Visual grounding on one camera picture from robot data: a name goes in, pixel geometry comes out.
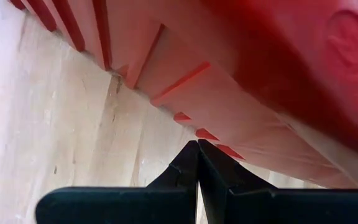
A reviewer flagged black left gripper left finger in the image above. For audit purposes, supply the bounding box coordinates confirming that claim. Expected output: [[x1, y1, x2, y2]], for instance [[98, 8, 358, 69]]
[[35, 139, 200, 224]]

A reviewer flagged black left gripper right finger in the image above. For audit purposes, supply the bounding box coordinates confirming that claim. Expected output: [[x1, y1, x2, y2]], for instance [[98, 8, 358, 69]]
[[198, 139, 358, 224]]

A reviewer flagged large red plastic bin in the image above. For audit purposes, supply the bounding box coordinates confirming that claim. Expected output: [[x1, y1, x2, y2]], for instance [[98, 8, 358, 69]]
[[9, 0, 358, 190]]

